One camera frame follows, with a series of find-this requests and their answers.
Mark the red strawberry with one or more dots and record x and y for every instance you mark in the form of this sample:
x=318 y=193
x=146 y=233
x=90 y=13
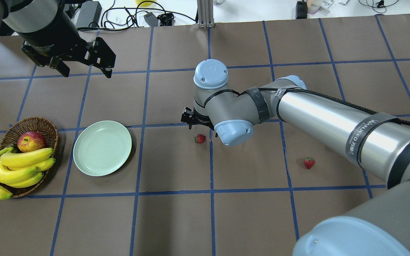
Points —
x=200 y=138
x=308 y=163

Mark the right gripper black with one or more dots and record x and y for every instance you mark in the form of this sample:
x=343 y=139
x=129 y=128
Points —
x=188 y=118

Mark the yellow tape roll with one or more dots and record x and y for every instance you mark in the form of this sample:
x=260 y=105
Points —
x=144 y=3

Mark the light green plate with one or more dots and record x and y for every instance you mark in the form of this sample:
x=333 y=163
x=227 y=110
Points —
x=102 y=148

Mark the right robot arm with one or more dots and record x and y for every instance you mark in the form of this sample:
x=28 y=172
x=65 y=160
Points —
x=376 y=142

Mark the brown wicker basket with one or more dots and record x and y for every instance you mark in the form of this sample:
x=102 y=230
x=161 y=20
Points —
x=49 y=130

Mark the black power adapter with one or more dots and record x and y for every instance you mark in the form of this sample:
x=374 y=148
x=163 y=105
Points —
x=88 y=15

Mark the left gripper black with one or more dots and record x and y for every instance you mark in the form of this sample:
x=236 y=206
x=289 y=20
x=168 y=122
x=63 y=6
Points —
x=50 y=36

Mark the aluminium frame post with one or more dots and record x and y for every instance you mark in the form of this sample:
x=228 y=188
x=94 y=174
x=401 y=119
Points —
x=205 y=14

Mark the red yellow apple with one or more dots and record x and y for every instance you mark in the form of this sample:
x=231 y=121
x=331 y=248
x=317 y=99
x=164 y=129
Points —
x=31 y=141

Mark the yellow banana bunch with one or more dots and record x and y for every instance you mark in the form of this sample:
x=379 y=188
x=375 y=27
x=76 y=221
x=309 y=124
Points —
x=23 y=170

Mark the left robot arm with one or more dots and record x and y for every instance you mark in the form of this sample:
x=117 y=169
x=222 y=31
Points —
x=9 y=7

